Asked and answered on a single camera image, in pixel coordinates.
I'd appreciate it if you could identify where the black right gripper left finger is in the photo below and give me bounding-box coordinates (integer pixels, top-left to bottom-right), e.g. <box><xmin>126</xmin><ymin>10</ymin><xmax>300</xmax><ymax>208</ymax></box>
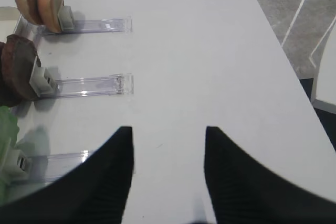
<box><xmin>1</xmin><ymin>126</ymin><xmax>134</xmax><ymax>223</ymax></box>

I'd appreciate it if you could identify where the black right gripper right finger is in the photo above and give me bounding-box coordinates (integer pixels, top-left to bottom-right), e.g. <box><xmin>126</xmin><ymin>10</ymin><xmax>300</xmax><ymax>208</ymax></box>
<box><xmin>204</xmin><ymin>126</ymin><xmax>335</xmax><ymax>223</ymax></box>

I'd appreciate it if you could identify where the grey lettuce pusher block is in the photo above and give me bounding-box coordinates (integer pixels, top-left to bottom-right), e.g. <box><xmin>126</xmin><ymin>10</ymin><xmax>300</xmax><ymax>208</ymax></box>
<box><xmin>4</xmin><ymin>149</ymin><xmax>32</xmax><ymax>181</ymax></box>

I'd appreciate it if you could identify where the green lettuce leaf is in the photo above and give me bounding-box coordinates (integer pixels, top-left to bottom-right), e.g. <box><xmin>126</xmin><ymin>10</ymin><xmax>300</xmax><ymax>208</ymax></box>
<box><xmin>1</xmin><ymin>106</ymin><xmax>19</xmax><ymax>205</ymax></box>

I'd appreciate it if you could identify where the brown meat patty left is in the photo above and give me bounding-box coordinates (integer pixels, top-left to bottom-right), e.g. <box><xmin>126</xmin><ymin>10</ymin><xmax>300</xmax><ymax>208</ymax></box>
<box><xmin>1</xmin><ymin>40</ymin><xmax>22</xmax><ymax>108</ymax></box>

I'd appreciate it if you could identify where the brown meat patty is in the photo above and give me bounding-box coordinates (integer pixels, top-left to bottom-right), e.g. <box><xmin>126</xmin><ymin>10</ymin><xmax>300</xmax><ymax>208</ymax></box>
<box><xmin>6</xmin><ymin>34</ymin><xmax>41</xmax><ymax>101</ymax></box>
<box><xmin>1</xmin><ymin>40</ymin><xmax>22</xmax><ymax>108</ymax></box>

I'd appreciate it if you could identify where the brown meat patty right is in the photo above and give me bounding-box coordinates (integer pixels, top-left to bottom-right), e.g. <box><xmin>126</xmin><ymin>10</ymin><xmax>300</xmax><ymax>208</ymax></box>
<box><xmin>6</xmin><ymin>34</ymin><xmax>41</xmax><ymax>101</ymax></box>

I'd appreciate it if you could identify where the grey bread pusher block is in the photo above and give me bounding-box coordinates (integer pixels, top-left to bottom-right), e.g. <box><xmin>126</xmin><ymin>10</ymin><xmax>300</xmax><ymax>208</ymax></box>
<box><xmin>58</xmin><ymin>6</ymin><xmax>75</xmax><ymax>31</ymax></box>

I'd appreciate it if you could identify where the grey patty pusher block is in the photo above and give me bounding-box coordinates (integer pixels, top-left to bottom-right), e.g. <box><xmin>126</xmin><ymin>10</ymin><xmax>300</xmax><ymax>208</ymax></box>
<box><xmin>29</xmin><ymin>57</ymin><xmax>57</xmax><ymax>98</ymax></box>

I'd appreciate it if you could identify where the clear lettuce rail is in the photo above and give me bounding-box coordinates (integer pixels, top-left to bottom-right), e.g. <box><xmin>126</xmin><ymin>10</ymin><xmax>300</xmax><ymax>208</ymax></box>
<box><xmin>26</xmin><ymin>150</ymin><xmax>97</xmax><ymax>183</ymax></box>

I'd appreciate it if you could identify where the clear patty rail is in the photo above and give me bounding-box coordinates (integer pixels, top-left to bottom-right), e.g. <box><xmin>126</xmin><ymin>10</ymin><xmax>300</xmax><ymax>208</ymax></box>
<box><xmin>40</xmin><ymin>73</ymin><xmax>134</xmax><ymax>99</ymax></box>

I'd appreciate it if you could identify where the clear bread rail right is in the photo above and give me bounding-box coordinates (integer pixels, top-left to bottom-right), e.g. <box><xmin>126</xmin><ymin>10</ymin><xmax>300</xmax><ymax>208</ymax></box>
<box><xmin>37</xmin><ymin>17</ymin><xmax>132</xmax><ymax>36</ymax></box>

